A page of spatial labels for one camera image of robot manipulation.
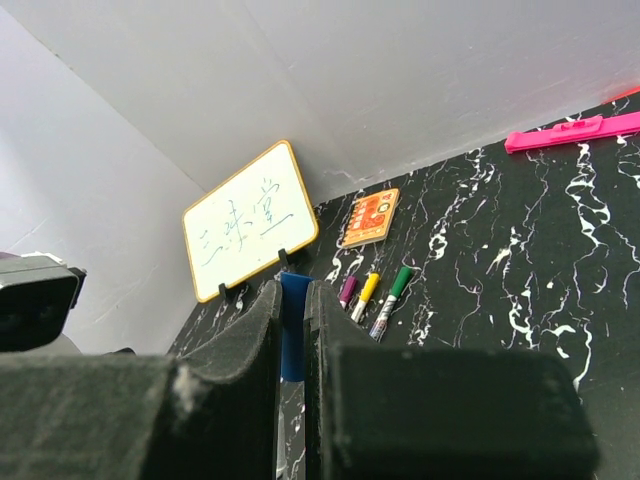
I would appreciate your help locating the white pen purple end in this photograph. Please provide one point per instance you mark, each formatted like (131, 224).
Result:
(347, 291)

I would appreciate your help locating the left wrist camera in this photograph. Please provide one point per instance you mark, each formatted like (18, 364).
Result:
(38, 290)

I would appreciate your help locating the small whiteboard wooden frame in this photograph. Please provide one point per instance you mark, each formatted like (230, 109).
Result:
(238, 229)

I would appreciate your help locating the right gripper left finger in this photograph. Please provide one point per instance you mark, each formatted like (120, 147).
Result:
(212, 414)

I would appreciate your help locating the white pen green end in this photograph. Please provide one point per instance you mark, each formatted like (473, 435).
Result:
(379, 327)

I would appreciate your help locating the white pen yellow end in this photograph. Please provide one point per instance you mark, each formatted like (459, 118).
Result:
(364, 297)

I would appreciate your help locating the pink plastic clip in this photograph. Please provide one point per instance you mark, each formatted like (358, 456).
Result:
(573, 132)

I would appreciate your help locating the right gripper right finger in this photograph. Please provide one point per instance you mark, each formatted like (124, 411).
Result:
(403, 412)

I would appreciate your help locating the blue pen cap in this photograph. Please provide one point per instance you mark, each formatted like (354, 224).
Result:
(294, 291)

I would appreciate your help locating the orange card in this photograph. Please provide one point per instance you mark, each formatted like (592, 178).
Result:
(371, 219)

